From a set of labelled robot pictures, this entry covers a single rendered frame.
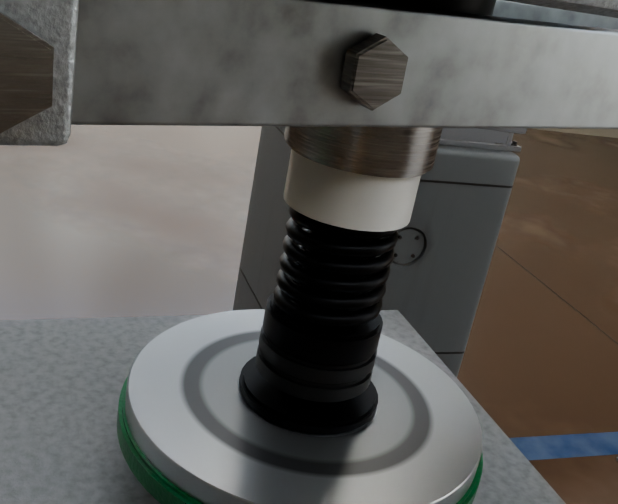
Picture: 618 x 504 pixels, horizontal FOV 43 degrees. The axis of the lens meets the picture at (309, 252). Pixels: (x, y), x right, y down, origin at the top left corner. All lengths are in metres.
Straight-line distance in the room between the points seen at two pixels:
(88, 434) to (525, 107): 0.32
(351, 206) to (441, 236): 1.13
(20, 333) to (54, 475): 0.16
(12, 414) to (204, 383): 0.13
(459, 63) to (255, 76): 0.10
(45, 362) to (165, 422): 0.17
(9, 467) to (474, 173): 1.15
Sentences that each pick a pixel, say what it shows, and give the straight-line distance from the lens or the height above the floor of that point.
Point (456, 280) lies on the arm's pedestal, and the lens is 1.58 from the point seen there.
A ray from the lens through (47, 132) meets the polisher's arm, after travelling 0.26.
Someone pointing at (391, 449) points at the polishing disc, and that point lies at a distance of 0.45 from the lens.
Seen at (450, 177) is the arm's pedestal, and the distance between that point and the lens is 1.48.
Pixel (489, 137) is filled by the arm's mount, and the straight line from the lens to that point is 1.54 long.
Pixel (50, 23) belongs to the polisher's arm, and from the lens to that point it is 0.25.
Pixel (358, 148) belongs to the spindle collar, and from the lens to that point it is 0.38.
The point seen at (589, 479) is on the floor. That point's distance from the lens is 2.25.
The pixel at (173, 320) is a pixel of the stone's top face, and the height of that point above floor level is 0.87.
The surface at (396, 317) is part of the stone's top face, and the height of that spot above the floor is 0.87.
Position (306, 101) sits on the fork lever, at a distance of 0.32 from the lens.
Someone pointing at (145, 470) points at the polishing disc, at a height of 0.91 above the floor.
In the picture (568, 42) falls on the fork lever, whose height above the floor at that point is 1.15.
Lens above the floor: 1.18
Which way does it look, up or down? 22 degrees down
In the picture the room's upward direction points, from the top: 11 degrees clockwise
